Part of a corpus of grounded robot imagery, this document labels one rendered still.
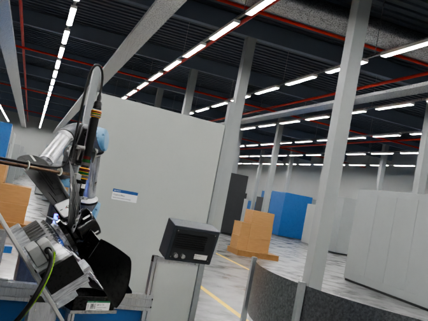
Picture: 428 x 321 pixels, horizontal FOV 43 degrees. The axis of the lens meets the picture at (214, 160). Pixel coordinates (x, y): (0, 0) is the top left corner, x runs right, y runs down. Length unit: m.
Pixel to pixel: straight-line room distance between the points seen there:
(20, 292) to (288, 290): 1.84
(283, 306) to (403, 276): 8.48
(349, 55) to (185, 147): 5.27
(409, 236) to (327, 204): 3.66
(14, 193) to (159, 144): 7.47
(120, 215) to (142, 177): 0.34
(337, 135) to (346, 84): 0.84
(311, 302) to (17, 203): 8.65
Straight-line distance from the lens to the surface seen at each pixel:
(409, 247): 12.10
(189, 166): 4.39
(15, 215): 11.54
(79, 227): 2.14
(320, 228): 8.82
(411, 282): 11.97
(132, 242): 4.28
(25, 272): 2.95
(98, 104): 2.27
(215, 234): 2.84
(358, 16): 9.42
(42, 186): 2.18
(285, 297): 3.80
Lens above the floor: 1.41
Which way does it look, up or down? 4 degrees up
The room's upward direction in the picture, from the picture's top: 11 degrees clockwise
